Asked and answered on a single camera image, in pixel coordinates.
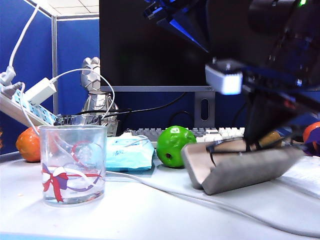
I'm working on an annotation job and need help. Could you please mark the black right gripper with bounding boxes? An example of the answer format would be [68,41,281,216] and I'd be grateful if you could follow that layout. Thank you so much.
[241,22,320,151]

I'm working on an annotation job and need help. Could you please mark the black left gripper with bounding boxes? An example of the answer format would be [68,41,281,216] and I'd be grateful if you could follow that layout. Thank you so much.
[143,0,210,54]

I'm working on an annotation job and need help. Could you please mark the grey felt glasses case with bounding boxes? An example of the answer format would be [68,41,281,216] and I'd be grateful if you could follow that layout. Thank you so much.
[181,138,305,196]

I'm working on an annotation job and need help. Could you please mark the black frame glasses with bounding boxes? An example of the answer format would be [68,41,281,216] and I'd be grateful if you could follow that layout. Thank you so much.
[206,138,288,167]

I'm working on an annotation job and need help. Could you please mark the brown kiwi fruit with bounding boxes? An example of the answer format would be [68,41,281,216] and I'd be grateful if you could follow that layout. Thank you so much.
[258,130,283,149]

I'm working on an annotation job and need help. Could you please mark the orange mandarin fruit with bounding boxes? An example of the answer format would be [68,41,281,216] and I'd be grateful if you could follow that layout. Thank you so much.
[15,126,58,163]
[302,121,320,151]

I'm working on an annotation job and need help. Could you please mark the purple cloth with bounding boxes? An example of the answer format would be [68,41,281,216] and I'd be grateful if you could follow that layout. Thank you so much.
[301,139,320,157]

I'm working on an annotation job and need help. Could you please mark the black AOC computer monitor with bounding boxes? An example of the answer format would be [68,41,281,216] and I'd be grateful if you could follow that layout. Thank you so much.
[99,0,251,93]

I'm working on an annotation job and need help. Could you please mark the grey monitor stand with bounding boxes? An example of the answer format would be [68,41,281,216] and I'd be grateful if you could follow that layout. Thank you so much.
[194,91,216,129]

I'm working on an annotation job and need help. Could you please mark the green apple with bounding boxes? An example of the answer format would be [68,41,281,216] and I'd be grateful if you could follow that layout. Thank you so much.
[156,125,198,169]

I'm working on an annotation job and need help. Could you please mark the grey white mechanical keyboard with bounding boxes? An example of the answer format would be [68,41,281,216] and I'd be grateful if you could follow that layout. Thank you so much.
[128,126,247,150]

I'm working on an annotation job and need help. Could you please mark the silver robot bust figurine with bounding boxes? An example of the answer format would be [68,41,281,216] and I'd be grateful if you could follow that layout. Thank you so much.
[81,56,120,137]

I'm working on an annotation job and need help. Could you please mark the blue white tissue pack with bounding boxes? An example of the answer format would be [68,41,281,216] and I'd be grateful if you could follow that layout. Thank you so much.
[106,134,156,172]

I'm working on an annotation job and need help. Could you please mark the black electronic device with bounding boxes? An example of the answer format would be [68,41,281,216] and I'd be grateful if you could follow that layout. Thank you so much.
[53,113,108,127]

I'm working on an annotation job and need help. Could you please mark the white charger adapter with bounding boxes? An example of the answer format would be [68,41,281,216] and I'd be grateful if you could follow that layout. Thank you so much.
[24,77,57,106]

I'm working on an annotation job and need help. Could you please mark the clear glass ribbon-print cup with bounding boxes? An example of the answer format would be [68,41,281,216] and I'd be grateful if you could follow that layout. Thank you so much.
[39,124,108,208]

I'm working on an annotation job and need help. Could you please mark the grey plug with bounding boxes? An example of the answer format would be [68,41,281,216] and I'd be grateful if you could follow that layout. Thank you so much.
[2,81,26,100]

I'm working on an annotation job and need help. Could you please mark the white power strip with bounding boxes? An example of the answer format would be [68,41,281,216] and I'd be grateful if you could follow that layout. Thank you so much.
[0,83,58,127]

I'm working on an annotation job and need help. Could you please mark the thin black cable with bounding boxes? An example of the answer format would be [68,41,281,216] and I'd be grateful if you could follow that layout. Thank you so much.
[232,101,248,128]
[103,92,188,120]
[169,110,195,128]

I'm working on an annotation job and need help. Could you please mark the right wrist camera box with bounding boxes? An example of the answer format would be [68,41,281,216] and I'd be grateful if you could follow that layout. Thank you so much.
[204,59,244,96]

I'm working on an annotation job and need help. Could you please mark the long white cable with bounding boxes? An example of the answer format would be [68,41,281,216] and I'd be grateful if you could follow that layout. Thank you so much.
[19,82,320,239]

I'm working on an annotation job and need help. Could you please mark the thin white charger cable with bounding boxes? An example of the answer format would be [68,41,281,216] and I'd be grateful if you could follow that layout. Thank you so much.
[51,68,116,121]

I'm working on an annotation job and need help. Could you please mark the silver partition frame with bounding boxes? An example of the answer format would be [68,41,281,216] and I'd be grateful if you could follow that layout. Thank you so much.
[51,14,100,116]

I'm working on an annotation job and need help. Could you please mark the white plug with thick cable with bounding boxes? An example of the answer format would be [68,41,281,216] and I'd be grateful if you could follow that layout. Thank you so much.
[0,2,41,85]

